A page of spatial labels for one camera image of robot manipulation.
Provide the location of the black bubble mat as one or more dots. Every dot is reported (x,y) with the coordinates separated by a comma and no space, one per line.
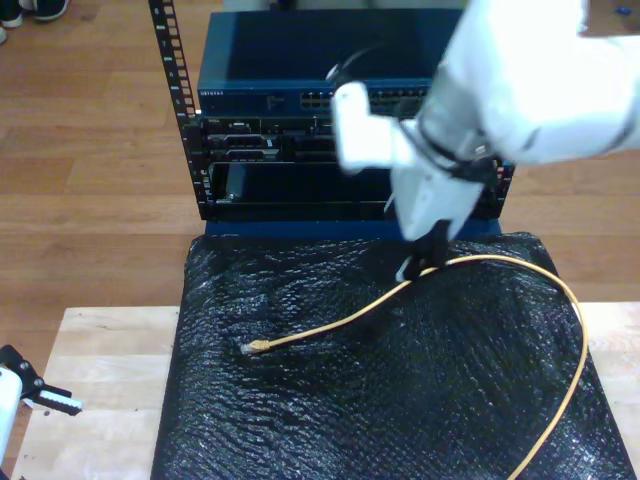
(350,400)

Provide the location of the black perforated rack post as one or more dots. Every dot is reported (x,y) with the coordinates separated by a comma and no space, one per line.
(505,192)
(170,50)

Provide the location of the black rack server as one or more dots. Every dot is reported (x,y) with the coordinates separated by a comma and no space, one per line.
(240,142)

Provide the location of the dark blue shoe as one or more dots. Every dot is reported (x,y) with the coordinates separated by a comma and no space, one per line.
(50,10)

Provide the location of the blue base board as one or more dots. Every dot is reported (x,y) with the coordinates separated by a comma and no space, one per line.
(300,229)

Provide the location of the small blue object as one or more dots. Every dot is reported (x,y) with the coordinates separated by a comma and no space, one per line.
(622,9)

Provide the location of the blue network switch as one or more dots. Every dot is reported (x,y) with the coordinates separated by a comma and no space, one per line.
(275,50)

